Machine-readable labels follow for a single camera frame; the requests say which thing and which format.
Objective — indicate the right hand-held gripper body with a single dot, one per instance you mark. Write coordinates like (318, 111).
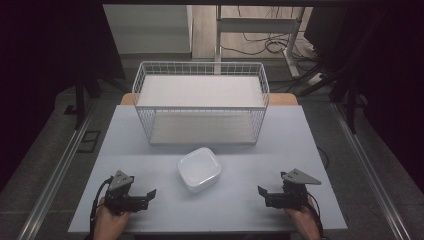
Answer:
(295, 191)

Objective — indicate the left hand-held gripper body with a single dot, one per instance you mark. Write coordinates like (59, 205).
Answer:
(120, 195)

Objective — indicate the white square bowl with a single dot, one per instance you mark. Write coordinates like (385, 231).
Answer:
(199, 168)

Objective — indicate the person's left hand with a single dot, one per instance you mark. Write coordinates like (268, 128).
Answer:
(111, 220)

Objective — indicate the person's right hand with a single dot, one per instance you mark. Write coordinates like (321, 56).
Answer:
(301, 218)

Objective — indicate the dark metal stand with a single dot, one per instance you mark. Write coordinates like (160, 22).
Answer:
(350, 100)
(80, 100)

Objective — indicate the white power strip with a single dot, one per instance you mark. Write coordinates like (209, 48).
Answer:
(315, 78)

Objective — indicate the white cabinet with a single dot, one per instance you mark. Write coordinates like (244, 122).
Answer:
(150, 30)

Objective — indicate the metal floor rail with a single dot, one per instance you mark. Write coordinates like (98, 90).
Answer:
(370, 170)
(53, 180)

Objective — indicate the white metal desk frame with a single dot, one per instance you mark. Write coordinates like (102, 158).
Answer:
(256, 25)

